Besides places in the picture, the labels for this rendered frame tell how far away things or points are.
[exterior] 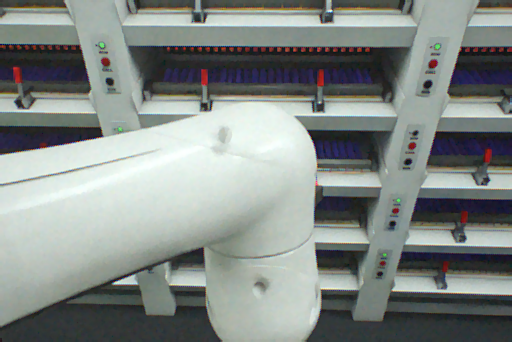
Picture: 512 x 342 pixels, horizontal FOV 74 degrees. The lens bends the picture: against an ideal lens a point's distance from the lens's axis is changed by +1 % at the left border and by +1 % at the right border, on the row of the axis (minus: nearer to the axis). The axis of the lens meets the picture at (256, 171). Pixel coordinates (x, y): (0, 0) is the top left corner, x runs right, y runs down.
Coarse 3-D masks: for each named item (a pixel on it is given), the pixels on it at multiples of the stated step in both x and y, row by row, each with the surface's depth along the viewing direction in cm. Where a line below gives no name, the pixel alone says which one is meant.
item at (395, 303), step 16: (128, 304) 119; (176, 304) 118; (192, 304) 118; (336, 304) 116; (400, 304) 114; (416, 304) 114; (432, 304) 114; (448, 304) 114; (464, 304) 113; (480, 304) 113; (496, 304) 113
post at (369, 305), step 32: (448, 0) 66; (416, 32) 69; (448, 32) 69; (416, 64) 72; (448, 64) 72; (416, 96) 75; (384, 160) 86; (416, 160) 83; (384, 192) 88; (416, 192) 88; (384, 288) 105
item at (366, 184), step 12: (372, 132) 95; (360, 144) 97; (372, 144) 95; (372, 156) 90; (372, 168) 89; (384, 168) 85; (324, 180) 89; (336, 180) 89; (348, 180) 89; (360, 180) 89; (372, 180) 89; (384, 180) 85; (324, 192) 90; (336, 192) 90; (348, 192) 89; (360, 192) 89; (372, 192) 89
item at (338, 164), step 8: (320, 160) 90; (328, 160) 90; (336, 160) 90; (344, 160) 90; (352, 160) 90; (360, 160) 90; (368, 160) 90; (336, 168) 91; (344, 168) 91; (352, 168) 91; (360, 168) 90; (368, 168) 90
